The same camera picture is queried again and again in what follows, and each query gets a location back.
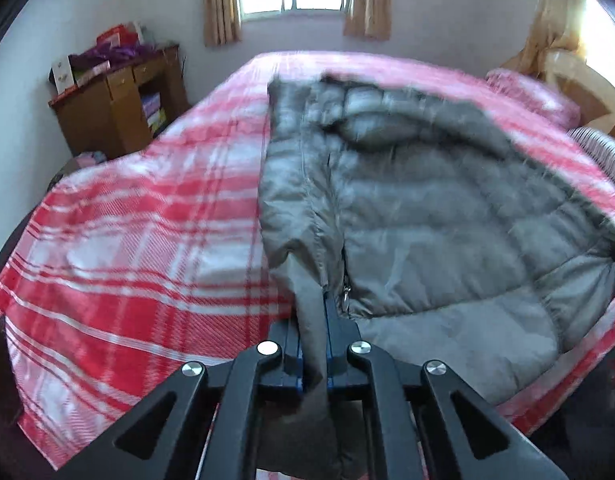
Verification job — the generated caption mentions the wooden bed headboard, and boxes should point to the wooden bed headboard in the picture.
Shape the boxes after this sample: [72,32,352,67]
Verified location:
[542,49,615,146]

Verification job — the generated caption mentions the white cardboard box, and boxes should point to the white cardboard box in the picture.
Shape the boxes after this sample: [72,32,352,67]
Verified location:
[50,56,74,96]

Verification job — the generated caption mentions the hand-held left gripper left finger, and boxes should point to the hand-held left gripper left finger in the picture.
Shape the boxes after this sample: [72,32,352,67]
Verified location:
[52,317,304,480]

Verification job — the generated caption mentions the long yellow side curtain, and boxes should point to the long yellow side curtain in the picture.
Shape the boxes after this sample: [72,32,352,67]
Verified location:
[502,0,588,78]

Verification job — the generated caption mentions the red plaid bed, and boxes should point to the red plaid bed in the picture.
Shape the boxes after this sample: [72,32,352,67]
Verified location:
[0,50,615,471]

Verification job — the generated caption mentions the striped pillow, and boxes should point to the striped pillow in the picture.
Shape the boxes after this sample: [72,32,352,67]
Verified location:
[567,127,615,186]

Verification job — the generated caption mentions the pile of clothes on floor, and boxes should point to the pile of clothes on floor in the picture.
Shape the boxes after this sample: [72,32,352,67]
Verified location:
[62,152,108,176]

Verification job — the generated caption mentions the red cardboard box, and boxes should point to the red cardboard box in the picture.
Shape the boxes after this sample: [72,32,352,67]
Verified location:
[96,22,141,48]

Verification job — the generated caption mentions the black strap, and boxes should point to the black strap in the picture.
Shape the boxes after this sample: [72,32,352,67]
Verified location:
[0,315,24,426]

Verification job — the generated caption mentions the large side window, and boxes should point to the large side window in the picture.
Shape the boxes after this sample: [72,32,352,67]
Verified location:
[582,0,615,91]

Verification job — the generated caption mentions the flat pink box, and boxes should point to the flat pink box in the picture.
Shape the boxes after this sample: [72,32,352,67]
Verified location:
[72,62,111,84]

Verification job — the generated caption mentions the brown wooden desk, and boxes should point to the brown wooden desk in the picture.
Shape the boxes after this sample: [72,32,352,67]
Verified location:
[48,45,191,158]

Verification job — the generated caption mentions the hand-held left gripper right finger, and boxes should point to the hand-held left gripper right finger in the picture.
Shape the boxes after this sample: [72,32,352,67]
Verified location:
[323,294,568,480]

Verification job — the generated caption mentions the red plaid pillow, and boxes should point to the red plaid pillow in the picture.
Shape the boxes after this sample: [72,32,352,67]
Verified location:
[485,67,581,128]

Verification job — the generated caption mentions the grey puffer jacket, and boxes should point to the grey puffer jacket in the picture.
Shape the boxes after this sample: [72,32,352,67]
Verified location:
[258,72,615,480]

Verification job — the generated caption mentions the purple cloth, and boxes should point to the purple cloth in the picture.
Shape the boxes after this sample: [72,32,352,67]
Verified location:
[68,44,156,68]

